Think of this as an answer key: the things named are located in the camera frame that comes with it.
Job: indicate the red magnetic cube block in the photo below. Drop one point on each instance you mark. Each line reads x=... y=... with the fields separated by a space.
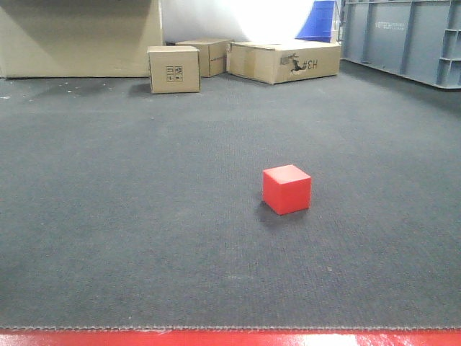
x=286 y=189

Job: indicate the grey carpet mat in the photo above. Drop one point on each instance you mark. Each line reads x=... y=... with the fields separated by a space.
x=122 y=208

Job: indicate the flat cardboard box marked H3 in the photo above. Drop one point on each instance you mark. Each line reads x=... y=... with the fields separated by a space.
x=294 y=60

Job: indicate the small cardboard box with symbols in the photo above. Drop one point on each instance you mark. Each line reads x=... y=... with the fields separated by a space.
x=174 y=69

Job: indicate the middle cardboard box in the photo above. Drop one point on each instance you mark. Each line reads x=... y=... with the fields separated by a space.
x=212 y=54

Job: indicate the red floor tape strip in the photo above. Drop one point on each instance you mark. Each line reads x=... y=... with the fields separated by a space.
x=215 y=337

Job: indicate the blue plastic bin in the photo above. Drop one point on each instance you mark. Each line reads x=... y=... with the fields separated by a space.
x=321 y=24

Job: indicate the grey plastic crate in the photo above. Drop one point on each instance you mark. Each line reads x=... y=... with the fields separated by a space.
x=417 y=40

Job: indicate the large cardboard box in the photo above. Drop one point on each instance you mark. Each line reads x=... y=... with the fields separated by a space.
x=78 y=38

